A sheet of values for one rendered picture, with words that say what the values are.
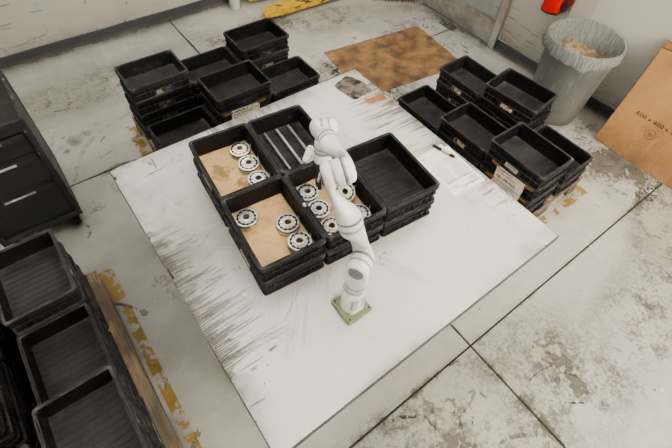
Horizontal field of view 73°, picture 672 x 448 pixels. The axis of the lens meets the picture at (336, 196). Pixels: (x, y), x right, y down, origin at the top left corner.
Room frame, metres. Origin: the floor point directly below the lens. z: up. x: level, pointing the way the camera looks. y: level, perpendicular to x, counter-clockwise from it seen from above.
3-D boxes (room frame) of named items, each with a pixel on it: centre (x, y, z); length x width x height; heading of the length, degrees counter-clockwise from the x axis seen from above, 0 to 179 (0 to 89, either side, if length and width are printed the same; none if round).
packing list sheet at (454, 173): (1.68, -0.60, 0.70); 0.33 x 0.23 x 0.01; 40
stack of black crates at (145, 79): (2.49, 1.30, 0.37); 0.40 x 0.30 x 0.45; 130
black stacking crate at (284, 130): (1.60, 0.24, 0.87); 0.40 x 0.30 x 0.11; 35
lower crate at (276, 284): (1.10, 0.26, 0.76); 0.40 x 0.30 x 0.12; 35
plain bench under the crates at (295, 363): (1.39, 0.04, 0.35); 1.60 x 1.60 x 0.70; 40
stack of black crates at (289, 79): (2.70, 0.42, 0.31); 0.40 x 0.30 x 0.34; 130
